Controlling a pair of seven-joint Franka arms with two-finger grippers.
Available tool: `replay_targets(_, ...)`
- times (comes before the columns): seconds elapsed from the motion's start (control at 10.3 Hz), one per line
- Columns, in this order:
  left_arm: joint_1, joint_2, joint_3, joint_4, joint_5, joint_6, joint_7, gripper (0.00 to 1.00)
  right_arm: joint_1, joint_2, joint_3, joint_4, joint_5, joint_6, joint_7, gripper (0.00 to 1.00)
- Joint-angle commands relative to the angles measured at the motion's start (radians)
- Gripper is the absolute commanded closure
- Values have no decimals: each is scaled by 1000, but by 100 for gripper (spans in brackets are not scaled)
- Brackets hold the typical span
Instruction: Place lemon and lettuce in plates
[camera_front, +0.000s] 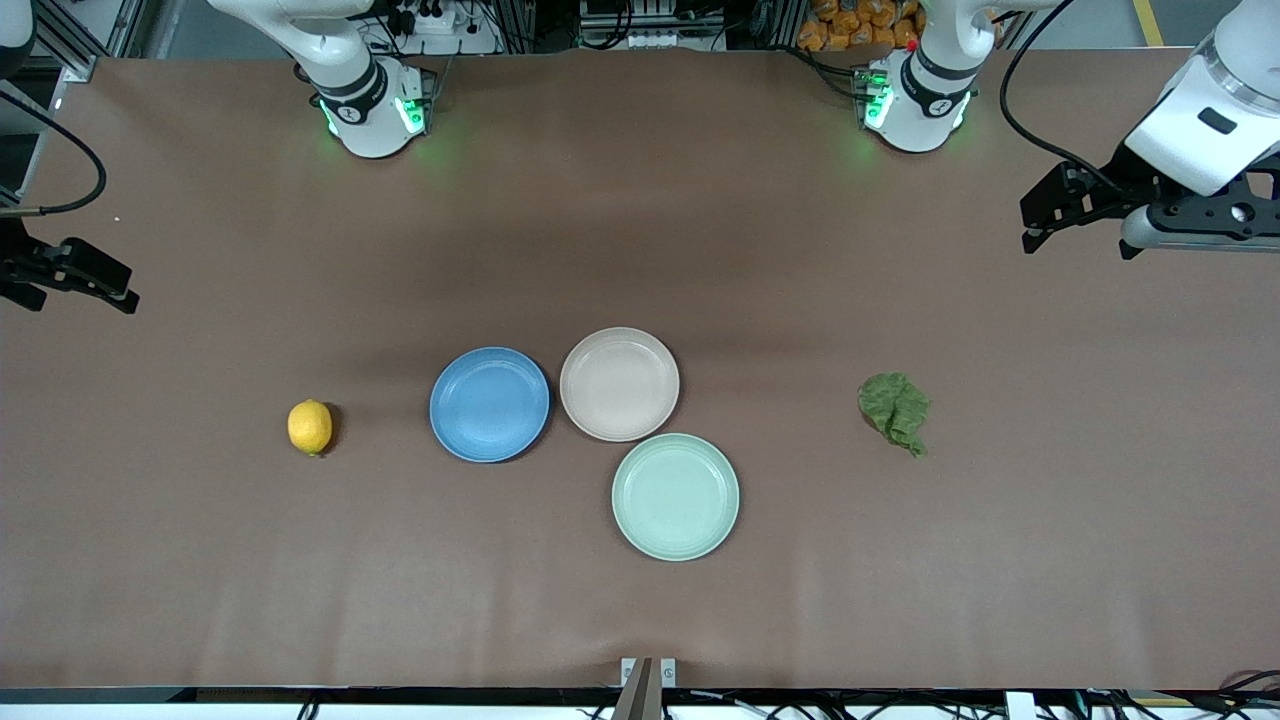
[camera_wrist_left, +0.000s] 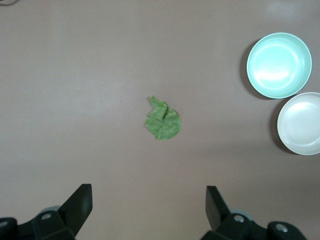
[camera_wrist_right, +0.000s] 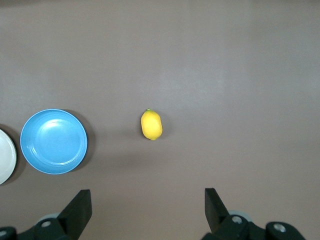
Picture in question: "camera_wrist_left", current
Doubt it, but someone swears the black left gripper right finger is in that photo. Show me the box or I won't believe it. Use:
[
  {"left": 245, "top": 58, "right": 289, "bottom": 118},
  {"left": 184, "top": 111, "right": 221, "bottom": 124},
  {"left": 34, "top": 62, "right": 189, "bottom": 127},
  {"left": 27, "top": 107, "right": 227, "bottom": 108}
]
[{"left": 202, "top": 185, "right": 307, "bottom": 240}]

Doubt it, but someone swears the beige pink round plate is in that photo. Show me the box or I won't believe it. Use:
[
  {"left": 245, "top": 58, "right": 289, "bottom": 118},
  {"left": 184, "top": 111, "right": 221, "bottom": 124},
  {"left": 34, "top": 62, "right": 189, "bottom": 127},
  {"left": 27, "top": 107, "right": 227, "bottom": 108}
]
[{"left": 276, "top": 91, "right": 320, "bottom": 156}]

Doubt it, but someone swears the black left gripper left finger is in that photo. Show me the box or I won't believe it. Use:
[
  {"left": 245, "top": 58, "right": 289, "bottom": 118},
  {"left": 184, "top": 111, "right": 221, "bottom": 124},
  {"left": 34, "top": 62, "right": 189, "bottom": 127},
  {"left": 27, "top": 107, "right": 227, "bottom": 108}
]
[{"left": 0, "top": 183, "right": 93, "bottom": 240}]

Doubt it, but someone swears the pale green round plate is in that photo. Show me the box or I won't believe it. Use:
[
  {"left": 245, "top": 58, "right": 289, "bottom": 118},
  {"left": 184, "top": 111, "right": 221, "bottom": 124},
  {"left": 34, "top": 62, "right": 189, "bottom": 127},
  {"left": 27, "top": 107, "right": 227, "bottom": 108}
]
[{"left": 246, "top": 31, "right": 313, "bottom": 100}]

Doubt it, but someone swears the green lettuce leaf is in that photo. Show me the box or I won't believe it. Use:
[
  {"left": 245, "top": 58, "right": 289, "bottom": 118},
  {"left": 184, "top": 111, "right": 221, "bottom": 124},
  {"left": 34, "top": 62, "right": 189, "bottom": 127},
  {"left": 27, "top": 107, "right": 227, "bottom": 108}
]
[{"left": 144, "top": 95, "right": 181, "bottom": 142}]

